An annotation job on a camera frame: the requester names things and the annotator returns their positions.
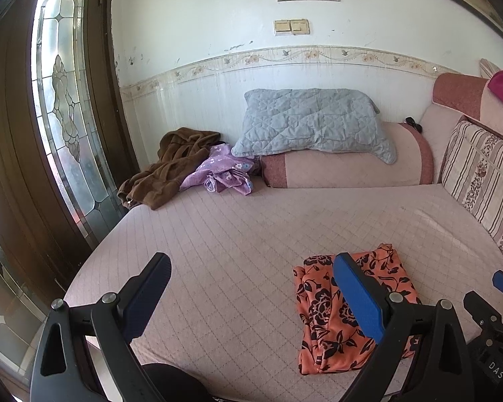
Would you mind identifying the orange black floral blouse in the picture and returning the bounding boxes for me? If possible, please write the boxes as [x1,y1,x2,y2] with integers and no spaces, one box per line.
[293,243,421,375]

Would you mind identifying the striped floral pillow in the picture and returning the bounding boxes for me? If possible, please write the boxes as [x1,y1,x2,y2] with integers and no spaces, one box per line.
[441,120,503,255]

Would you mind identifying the pink bolster cushion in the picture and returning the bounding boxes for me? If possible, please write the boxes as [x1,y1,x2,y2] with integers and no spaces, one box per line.
[261,123,434,189]

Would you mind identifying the pink quilted mattress cover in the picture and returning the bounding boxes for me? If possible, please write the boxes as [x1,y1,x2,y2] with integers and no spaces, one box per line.
[65,182,503,401]

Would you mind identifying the black sunglasses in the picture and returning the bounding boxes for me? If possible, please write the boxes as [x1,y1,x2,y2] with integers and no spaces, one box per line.
[404,116,423,133]

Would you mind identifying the pink sofa backrest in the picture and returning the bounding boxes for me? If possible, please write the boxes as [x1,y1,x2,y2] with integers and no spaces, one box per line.
[420,60,503,183]

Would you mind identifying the wooden glass door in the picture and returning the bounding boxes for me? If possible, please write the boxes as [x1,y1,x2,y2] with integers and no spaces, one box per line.
[0,0,138,400]

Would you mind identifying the brown fleece garment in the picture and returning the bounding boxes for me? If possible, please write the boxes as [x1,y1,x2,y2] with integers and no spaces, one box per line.
[117,127,221,211]

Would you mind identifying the purple floral garment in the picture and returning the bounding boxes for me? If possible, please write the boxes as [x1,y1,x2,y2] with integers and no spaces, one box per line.
[180,143,259,196]

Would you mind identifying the grey quilted blanket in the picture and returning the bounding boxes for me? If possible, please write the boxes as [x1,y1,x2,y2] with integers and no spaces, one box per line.
[231,88,397,165]

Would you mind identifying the beige wall switch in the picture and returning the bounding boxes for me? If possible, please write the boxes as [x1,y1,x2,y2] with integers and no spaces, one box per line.
[273,19,311,36]

